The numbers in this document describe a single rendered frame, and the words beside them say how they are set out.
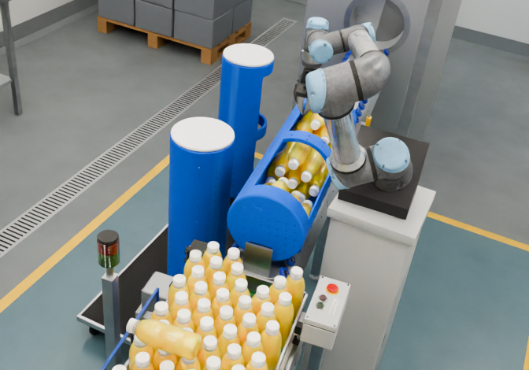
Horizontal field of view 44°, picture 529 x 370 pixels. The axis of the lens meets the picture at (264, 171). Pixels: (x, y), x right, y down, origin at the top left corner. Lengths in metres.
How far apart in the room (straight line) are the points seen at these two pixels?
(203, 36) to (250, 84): 2.29
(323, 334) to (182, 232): 1.22
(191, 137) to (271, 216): 0.74
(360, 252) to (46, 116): 3.19
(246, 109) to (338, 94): 1.85
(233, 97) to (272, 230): 1.46
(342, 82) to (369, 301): 1.02
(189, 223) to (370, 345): 0.96
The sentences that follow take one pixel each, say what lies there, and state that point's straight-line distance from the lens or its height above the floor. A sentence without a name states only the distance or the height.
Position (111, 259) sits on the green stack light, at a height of 1.20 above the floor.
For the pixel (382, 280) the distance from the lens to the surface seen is 2.46.
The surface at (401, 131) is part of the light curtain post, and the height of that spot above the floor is 0.81.
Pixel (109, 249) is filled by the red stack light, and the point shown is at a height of 1.23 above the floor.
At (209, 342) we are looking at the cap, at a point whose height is 1.10.
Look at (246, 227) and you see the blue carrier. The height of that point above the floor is 1.08.
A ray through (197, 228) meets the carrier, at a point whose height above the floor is 0.61.
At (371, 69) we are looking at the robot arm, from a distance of 1.82.
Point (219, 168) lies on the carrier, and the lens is 2.83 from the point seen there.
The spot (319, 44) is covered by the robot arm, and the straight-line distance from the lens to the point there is 2.17.
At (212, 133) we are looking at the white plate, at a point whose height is 1.04.
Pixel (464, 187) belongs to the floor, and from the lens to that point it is 4.78.
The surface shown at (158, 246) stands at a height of 0.15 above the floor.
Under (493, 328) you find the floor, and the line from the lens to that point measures 3.79.
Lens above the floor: 2.54
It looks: 35 degrees down
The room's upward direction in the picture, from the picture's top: 7 degrees clockwise
